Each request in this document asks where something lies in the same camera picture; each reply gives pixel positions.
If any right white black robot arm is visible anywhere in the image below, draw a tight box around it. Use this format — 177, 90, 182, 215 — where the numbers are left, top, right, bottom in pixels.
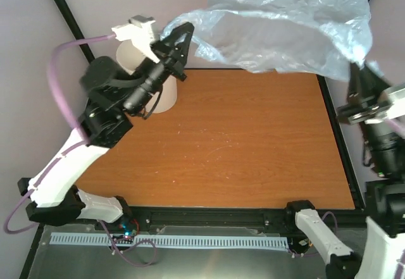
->
285, 62, 404, 278

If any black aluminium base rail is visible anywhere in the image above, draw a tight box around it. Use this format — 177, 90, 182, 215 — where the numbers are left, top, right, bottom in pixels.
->
40, 205, 379, 234

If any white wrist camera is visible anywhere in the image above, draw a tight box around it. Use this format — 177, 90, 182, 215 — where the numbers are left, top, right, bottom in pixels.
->
111, 15, 160, 63
378, 83, 404, 119

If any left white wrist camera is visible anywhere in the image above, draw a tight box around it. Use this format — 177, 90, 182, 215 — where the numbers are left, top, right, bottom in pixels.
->
111, 15, 160, 63

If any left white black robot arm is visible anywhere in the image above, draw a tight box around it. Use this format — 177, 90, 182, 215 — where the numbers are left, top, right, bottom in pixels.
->
18, 22, 194, 232

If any translucent blue trash bag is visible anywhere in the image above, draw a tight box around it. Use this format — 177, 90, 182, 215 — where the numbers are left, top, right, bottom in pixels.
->
161, 0, 373, 82

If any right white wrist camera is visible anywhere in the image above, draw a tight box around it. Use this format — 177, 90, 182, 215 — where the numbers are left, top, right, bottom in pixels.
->
378, 83, 404, 119

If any white plastic trash bin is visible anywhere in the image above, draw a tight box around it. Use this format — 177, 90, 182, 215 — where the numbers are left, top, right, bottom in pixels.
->
116, 40, 177, 113

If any grey metal base plate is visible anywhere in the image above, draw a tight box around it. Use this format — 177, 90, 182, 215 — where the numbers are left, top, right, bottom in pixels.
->
22, 225, 326, 278

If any green lit circuit board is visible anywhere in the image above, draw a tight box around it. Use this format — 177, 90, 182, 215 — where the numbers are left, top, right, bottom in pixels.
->
121, 222, 139, 239

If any light blue slotted cable duct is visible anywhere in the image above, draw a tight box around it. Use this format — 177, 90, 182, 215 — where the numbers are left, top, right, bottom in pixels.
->
49, 232, 289, 252

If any left black frame post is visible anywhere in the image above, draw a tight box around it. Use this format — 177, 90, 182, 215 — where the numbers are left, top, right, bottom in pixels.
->
40, 0, 96, 63

